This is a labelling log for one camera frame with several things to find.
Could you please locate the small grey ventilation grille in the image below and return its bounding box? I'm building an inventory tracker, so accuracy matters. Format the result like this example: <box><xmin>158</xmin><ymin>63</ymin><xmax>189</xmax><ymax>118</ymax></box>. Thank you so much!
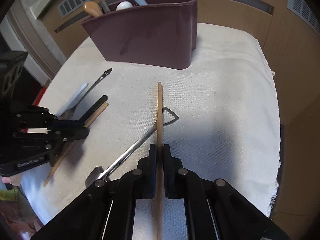
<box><xmin>287</xmin><ymin>0</ymin><xmax>320</xmax><ymax>35</ymax></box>

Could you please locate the dark-handled utensil in holder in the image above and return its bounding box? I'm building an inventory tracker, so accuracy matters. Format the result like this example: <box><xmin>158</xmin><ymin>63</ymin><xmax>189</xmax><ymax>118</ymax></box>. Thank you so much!
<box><xmin>99</xmin><ymin>0</ymin><xmax>111</xmax><ymax>14</ymax></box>

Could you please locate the black-handled brown spoon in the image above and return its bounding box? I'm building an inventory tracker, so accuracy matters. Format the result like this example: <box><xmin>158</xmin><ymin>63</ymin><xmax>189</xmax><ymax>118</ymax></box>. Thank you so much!
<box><xmin>78</xmin><ymin>95</ymin><xmax>108</xmax><ymax>122</ymax></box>

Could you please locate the smiley-handle black metal spoon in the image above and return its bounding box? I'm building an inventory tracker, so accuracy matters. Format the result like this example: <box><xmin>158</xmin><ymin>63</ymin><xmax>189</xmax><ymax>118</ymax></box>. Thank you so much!
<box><xmin>59</xmin><ymin>68</ymin><xmax>112</xmax><ymax>120</ymax></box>

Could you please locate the white cloth mat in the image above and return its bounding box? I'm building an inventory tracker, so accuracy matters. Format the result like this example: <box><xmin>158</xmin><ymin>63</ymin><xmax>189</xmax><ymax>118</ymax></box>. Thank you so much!
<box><xmin>21</xmin><ymin>24</ymin><xmax>280</xmax><ymax>223</ymax></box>

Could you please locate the white plastic spoon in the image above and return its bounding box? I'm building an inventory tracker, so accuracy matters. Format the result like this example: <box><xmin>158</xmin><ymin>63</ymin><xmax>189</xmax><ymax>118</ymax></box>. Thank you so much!
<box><xmin>56</xmin><ymin>82</ymin><xmax>88</xmax><ymax>117</ymax></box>

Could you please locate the wooden chopstick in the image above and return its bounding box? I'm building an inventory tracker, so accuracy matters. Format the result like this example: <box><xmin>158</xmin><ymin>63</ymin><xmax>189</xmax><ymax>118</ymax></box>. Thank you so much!
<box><xmin>43</xmin><ymin>102</ymin><xmax>108</xmax><ymax>187</ymax></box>
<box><xmin>156</xmin><ymin>82</ymin><xmax>163</xmax><ymax>239</ymax></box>

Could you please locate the white round spoon in holder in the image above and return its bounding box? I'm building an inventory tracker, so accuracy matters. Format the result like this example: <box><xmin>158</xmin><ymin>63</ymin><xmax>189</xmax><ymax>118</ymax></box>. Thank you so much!
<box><xmin>116</xmin><ymin>1</ymin><xmax>133</xmax><ymax>11</ymax></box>

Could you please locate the maroon utensil holder box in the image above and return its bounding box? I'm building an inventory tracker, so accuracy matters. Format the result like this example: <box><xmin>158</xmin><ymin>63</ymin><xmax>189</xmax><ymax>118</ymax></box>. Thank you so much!
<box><xmin>82</xmin><ymin>0</ymin><xmax>198</xmax><ymax>69</ymax></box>

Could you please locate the triangle-handle steel spoon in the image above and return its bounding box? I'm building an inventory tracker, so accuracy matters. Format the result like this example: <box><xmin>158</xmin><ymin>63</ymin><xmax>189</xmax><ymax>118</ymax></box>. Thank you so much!
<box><xmin>85</xmin><ymin>106</ymin><xmax>180</xmax><ymax>188</ymax></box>

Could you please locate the brown wooden spoon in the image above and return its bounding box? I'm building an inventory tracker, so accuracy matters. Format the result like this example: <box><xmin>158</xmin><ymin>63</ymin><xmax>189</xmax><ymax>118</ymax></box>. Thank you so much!
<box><xmin>83</xmin><ymin>1</ymin><xmax>104</xmax><ymax>17</ymax></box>

